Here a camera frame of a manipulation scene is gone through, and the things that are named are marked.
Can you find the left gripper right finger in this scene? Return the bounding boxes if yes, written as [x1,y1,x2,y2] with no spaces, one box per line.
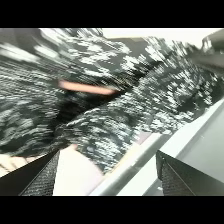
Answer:
[155,149,224,197]

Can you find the pale brown clothes hanger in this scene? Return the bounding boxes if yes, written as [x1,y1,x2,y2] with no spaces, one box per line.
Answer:
[57,79,118,97]

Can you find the black floral garment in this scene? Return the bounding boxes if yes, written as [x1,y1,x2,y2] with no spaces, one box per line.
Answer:
[0,27,224,175]

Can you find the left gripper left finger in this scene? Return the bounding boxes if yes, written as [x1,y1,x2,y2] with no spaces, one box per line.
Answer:
[0,148,61,197]

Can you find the silver frame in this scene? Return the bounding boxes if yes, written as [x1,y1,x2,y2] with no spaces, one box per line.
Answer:
[89,98,224,197]

